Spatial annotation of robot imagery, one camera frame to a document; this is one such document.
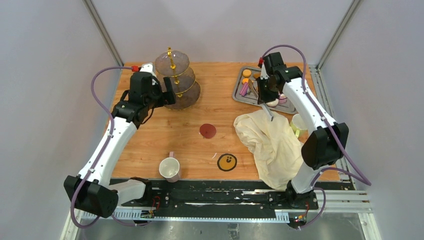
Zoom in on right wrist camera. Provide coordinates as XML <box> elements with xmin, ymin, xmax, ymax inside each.
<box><xmin>260</xmin><ymin>63</ymin><xmax>269</xmax><ymax>80</ymax></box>

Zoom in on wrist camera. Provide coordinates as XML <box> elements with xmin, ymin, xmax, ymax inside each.
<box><xmin>139</xmin><ymin>62</ymin><xmax>157</xmax><ymax>77</ymax></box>
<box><xmin>260</xmin><ymin>63</ymin><xmax>269</xmax><ymax>80</ymax></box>

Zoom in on metal baking tray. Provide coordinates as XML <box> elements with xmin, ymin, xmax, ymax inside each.
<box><xmin>232</xmin><ymin>66</ymin><xmax>297</xmax><ymax>115</ymax></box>

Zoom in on orange macaron top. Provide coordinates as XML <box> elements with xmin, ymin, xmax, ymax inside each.
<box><xmin>242</xmin><ymin>69</ymin><xmax>252</xmax><ymax>78</ymax></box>

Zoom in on red round coaster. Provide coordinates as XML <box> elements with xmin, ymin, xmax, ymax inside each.
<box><xmin>199</xmin><ymin>123</ymin><xmax>217</xmax><ymax>139</ymax></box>

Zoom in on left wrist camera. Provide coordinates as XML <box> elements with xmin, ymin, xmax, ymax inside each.
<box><xmin>139</xmin><ymin>62</ymin><xmax>157</xmax><ymax>77</ymax></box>

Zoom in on three-tier glass cake stand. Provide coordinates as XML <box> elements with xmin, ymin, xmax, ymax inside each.
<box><xmin>154</xmin><ymin>47</ymin><xmax>201</xmax><ymax>111</ymax></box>

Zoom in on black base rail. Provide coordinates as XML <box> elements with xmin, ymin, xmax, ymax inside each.
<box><xmin>123</xmin><ymin>179</ymin><xmax>318</xmax><ymax>220</ymax></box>

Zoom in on purple pink eclair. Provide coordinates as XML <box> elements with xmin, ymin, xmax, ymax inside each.
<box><xmin>239</xmin><ymin>82</ymin><xmax>252</xmax><ymax>97</ymax></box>

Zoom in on green mug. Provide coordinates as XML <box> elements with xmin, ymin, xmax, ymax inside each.
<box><xmin>290</xmin><ymin>113</ymin><xmax>308</xmax><ymax>138</ymax></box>

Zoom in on purple cable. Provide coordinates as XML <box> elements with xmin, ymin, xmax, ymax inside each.
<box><xmin>258</xmin><ymin>44</ymin><xmax>373</xmax><ymax>230</ymax></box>
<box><xmin>69</xmin><ymin>65</ymin><xmax>153</xmax><ymax>230</ymax></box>

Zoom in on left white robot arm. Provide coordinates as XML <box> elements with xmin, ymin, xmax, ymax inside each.
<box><xmin>63</xmin><ymin>69</ymin><xmax>176</xmax><ymax>218</ymax></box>

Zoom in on cream cloth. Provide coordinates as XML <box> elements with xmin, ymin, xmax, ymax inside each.
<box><xmin>233</xmin><ymin>109</ymin><xmax>304</xmax><ymax>191</ymax></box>

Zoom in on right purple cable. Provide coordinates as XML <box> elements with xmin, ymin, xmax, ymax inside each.
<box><xmin>258</xmin><ymin>44</ymin><xmax>373</xmax><ymax>230</ymax></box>

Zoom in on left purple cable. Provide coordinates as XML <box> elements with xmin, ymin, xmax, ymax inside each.
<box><xmin>69</xmin><ymin>65</ymin><xmax>153</xmax><ymax>230</ymax></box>

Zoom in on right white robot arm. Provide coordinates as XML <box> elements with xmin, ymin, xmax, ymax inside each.
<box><xmin>256</xmin><ymin>52</ymin><xmax>349</xmax><ymax>209</ymax></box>

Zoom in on metal tongs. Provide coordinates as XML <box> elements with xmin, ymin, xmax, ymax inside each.
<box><xmin>247</xmin><ymin>79</ymin><xmax>274</xmax><ymax>122</ymax></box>

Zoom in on white ring donut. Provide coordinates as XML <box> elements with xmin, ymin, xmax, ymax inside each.
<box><xmin>266</xmin><ymin>99</ymin><xmax>279</xmax><ymax>108</ymax></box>

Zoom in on yellow smiley coaster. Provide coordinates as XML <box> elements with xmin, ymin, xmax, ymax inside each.
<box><xmin>217</xmin><ymin>153</ymin><xmax>238</xmax><ymax>172</ymax></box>

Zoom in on pink mug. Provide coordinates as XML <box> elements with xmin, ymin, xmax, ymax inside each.
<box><xmin>158</xmin><ymin>151</ymin><xmax>182</xmax><ymax>183</ymax></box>

